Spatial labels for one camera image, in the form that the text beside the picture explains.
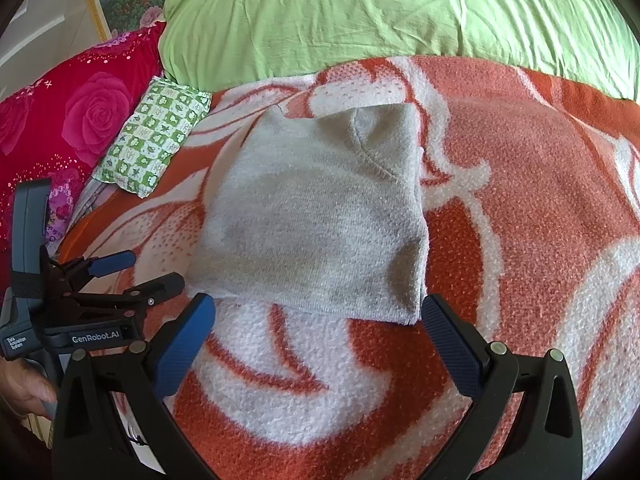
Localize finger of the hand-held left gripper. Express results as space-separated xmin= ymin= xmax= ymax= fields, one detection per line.
xmin=62 ymin=250 xmax=137 ymax=283
xmin=75 ymin=272 xmax=187 ymax=313

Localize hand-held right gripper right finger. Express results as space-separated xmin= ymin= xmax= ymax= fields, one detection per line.
xmin=422 ymin=294 xmax=583 ymax=480

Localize person's left hand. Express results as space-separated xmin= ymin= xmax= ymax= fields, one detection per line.
xmin=0 ymin=357 xmax=62 ymax=420

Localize grey knitted sweater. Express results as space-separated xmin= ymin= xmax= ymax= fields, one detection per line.
xmin=187 ymin=102 xmax=431 ymax=326

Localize light green quilt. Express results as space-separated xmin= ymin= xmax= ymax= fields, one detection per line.
xmin=157 ymin=0 xmax=640 ymax=103

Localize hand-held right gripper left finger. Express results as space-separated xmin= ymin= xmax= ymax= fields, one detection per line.
xmin=52 ymin=292 xmax=217 ymax=480

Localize orange and white blanket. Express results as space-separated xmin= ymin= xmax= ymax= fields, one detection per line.
xmin=55 ymin=55 xmax=640 ymax=480

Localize green patterned pillow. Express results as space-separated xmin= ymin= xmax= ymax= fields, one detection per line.
xmin=92 ymin=76 xmax=212 ymax=198

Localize magenta rose pattern pillow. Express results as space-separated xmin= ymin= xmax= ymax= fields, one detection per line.
xmin=0 ymin=22 xmax=168 ymax=281

